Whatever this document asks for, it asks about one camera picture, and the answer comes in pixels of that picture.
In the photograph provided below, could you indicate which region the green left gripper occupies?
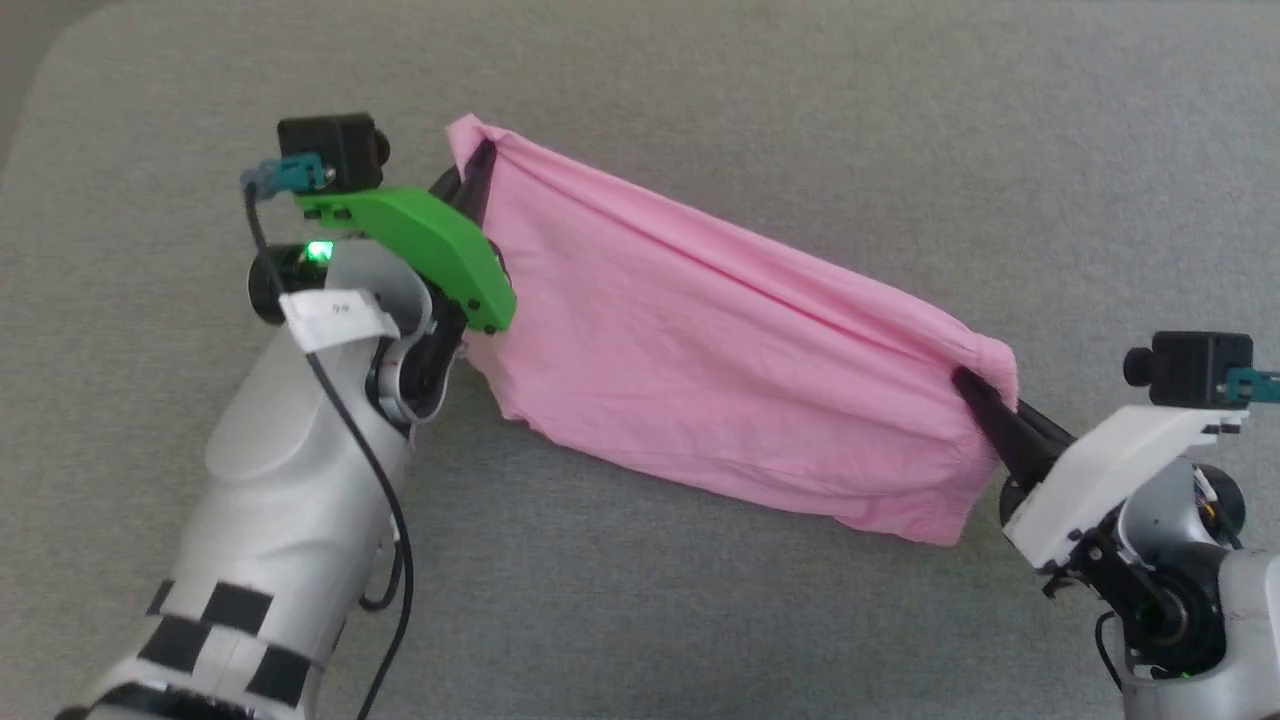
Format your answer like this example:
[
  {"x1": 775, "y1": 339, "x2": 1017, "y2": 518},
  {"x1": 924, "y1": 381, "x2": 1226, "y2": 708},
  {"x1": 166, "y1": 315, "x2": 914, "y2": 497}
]
[{"x1": 294, "y1": 141, "x2": 518, "y2": 336}]

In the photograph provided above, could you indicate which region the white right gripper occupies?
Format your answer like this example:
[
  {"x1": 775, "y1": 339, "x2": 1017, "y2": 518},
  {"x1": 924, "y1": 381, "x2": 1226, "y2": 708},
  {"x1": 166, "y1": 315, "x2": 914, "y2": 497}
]
[{"x1": 951, "y1": 367, "x2": 1252, "y2": 573}]

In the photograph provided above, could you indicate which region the pink cloth garment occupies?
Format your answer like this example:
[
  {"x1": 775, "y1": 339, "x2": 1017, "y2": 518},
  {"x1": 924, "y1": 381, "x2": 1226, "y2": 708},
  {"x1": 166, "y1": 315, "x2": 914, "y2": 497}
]
[{"x1": 445, "y1": 113, "x2": 1020, "y2": 547}]

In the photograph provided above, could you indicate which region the white paper label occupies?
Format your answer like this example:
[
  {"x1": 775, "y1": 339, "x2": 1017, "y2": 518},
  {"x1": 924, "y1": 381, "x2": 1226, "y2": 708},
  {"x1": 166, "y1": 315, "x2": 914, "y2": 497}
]
[{"x1": 279, "y1": 288, "x2": 399, "y2": 354}]

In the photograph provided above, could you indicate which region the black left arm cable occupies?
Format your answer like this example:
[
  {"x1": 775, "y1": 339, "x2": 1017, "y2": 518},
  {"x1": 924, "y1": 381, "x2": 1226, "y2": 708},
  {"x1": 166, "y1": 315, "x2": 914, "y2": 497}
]
[{"x1": 239, "y1": 155, "x2": 416, "y2": 720}]

